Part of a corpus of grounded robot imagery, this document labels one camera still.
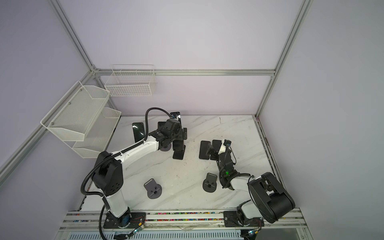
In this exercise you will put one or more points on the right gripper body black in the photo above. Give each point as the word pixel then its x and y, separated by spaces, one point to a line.
pixel 215 157

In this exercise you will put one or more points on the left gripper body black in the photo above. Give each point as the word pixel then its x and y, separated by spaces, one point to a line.
pixel 179 135

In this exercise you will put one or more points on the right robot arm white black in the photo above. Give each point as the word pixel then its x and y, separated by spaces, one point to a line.
pixel 268 198

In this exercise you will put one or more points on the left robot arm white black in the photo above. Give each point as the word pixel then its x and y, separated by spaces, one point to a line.
pixel 109 176

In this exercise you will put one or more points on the black phone with reflection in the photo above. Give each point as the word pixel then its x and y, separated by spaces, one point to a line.
pixel 161 125

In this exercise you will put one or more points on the grey round stand middle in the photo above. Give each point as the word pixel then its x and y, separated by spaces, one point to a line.
pixel 165 149

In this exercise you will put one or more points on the grey round stand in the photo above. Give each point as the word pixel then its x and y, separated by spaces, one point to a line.
pixel 154 190
pixel 165 149

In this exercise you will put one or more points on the black folding phone stand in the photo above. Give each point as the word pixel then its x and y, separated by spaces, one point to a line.
pixel 179 155

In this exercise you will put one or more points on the dark round stand front right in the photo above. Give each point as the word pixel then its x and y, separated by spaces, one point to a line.
pixel 210 183

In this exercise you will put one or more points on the grey round stand front left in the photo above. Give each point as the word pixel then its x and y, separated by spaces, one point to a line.
pixel 154 190

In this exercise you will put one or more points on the white mesh lower shelf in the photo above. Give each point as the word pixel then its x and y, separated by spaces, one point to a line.
pixel 99 136

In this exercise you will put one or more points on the white mesh shelf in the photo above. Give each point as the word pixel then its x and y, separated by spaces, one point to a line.
pixel 99 136
pixel 72 118

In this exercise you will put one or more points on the white mesh upper shelf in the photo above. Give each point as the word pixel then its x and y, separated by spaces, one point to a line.
pixel 72 118

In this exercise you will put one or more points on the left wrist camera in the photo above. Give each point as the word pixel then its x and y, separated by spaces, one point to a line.
pixel 171 115

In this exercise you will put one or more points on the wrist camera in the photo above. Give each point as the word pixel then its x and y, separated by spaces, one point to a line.
pixel 171 115
pixel 227 143

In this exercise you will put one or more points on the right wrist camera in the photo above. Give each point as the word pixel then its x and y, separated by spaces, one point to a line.
pixel 227 143

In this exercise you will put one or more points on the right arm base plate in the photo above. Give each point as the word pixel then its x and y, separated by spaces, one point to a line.
pixel 238 219

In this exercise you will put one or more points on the white wire basket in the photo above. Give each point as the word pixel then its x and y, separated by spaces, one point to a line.
pixel 131 81

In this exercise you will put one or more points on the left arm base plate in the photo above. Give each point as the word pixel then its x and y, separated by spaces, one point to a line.
pixel 126 221

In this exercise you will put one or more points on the aluminium mounting rail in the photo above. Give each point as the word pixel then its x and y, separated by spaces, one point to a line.
pixel 179 224

